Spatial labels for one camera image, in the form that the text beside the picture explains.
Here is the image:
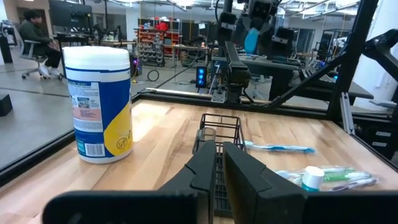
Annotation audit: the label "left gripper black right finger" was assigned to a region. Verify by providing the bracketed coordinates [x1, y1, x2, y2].
[222, 141, 308, 224]

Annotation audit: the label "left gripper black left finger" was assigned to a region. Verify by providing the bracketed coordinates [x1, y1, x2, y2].
[157, 139, 218, 224]

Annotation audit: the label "light blue object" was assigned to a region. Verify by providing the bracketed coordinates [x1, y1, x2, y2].
[244, 27, 261, 55]

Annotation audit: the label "large black monitor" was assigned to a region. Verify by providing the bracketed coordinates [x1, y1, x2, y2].
[48, 0, 93, 29]

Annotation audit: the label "black wire caddy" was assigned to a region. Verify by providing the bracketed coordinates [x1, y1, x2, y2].
[192, 113, 247, 218]

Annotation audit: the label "teal mouthwash bottle white cap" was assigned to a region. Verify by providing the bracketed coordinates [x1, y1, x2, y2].
[300, 166, 325, 193]

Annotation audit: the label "small black box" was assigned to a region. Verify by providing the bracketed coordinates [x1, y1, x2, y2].
[0, 94, 14, 118]

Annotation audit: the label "black desk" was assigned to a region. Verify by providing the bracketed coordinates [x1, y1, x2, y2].
[211, 55, 374, 101]

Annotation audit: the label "person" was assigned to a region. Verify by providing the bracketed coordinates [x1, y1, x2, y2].
[17, 9, 63, 78]

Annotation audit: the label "red bin storage shelf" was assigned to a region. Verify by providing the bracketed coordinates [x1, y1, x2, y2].
[136, 21, 183, 67]

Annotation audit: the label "black cable coil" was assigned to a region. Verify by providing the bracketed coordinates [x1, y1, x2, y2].
[147, 68, 160, 82]

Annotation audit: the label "purple white toothbrush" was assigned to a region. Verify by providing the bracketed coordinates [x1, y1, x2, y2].
[292, 177, 380, 192]

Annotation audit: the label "blue white toothbrush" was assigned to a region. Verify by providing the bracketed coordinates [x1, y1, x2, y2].
[244, 140, 317, 156]

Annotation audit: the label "grey office chair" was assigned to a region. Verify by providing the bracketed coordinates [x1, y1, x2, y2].
[18, 39, 65, 81]

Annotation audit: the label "computer tower blue lights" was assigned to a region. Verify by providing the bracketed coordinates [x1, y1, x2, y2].
[195, 65, 208, 89]

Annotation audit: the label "white blue wipes canister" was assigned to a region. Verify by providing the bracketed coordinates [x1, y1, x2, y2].
[62, 45, 134, 165]

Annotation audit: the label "green white toothbrush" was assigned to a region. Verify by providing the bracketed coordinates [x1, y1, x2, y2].
[276, 166, 357, 180]
[279, 171, 374, 184]

